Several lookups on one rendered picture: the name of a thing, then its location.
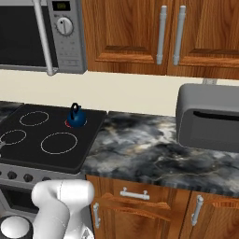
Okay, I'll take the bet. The wooden drawer front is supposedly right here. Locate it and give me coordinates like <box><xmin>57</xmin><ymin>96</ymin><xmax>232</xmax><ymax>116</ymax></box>
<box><xmin>86</xmin><ymin>175</ymin><xmax>191</xmax><ymax>222</ymax></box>

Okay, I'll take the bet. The white microwave dial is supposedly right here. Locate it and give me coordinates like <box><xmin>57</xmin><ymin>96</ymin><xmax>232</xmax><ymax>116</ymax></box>
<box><xmin>55</xmin><ymin>16</ymin><xmax>75</xmax><ymax>36</ymax></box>

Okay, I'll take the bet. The silver base cupboard handle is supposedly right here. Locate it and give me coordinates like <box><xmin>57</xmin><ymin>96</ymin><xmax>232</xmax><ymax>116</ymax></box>
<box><xmin>92</xmin><ymin>202</ymin><xmax>102</xmax><ymax>230</ymax></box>
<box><xmin>190</xmin><ymin>194</ymin><xmax>204</xmax><ymax>227</ymax></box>

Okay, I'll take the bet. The silver drawer handle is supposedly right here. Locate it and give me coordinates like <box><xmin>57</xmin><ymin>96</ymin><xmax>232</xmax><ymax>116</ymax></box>
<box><xmin>119</xmin><ymin>187</ymin><xmax>151</xmax><ymax>201</ymax></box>

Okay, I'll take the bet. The blue kettle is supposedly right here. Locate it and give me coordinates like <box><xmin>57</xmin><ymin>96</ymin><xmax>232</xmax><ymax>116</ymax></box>
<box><xmin>66</xmin><ymin>102</ymin><xmax>88</xmax><ymax>129</ymax></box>

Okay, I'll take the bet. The white wall socket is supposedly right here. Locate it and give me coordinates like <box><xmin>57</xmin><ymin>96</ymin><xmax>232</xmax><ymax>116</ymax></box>
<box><xmin>202</xmin><ymin>77</ymin><xmax>218</xmax><ymax>86</ymax></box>

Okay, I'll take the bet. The silver wall cupboard handle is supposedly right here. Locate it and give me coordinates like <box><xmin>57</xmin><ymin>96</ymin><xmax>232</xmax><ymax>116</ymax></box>
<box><xmin>156</xmin><ymin>5</ymin><xmax>168</xmax><ymax>66</ymax></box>
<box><xmin>172</xmin><ymin>5</ymin><xmax>187</xmax><ymax>67</ymax></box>

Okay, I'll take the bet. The grey toaster oven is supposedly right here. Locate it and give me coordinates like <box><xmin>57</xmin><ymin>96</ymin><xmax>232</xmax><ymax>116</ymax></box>
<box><xmin>175</xmin><ymin>82</ymin><xmax>239</xmax><ymax>154</ymax></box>

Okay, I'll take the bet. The silver stove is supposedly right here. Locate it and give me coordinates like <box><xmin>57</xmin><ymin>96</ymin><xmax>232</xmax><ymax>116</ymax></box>
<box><xmin>0</xmin><ymin>103</ymin><xmax>108</xmax><ymax>222</ymax></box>

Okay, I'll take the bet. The black glass hob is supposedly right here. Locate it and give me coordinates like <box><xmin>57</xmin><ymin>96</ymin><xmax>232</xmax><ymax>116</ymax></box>
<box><xmin>0</xmin><ymin>103</ymin><xmax>108</xmax><ymax>175</ymax></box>

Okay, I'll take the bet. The wooden wall cupboard door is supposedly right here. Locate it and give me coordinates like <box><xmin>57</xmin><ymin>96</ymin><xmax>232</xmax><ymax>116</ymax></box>
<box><xmin>167</xmin><ymin>0</ymin><xmax>239</xmax><ymax>81</ymax></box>
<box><xmin>80</xmin><ymin>0</ymin><xmax>174</xmax><ymax>77</ymax></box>

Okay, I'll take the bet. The wooden base cupboard door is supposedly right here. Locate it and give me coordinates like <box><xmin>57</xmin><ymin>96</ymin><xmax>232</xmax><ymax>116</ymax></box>
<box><xmin>90</xmin><ymin>191</ymin><xmax>176</xmax><ymax>239</ymax></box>
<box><xmin>179</xmin><ymin>190</ymin><xmax>239</xmax><ymax>239</ymax></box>

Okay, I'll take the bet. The silver microwave oven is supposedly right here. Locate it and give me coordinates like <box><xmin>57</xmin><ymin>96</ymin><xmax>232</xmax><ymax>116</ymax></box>
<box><xmin>0</xmin><ymin>0</ymin><xmax>89</xmax><ymax>76</ymax></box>

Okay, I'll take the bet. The silver microwave handle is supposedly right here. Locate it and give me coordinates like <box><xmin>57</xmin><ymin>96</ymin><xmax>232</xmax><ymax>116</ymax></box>
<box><xmin>32</xmin><ymin>0</ymin><xmax>59</xmax><ymax>77</ymax></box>

